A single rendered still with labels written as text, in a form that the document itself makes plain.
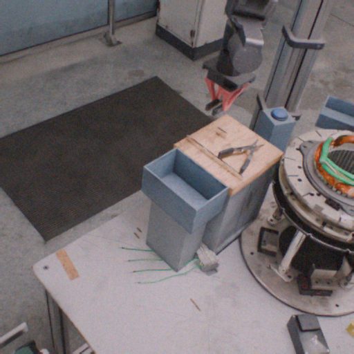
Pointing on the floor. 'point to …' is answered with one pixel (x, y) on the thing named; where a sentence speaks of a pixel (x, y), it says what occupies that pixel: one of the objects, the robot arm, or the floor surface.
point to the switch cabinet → (192, 25)
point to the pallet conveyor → (23, 344)
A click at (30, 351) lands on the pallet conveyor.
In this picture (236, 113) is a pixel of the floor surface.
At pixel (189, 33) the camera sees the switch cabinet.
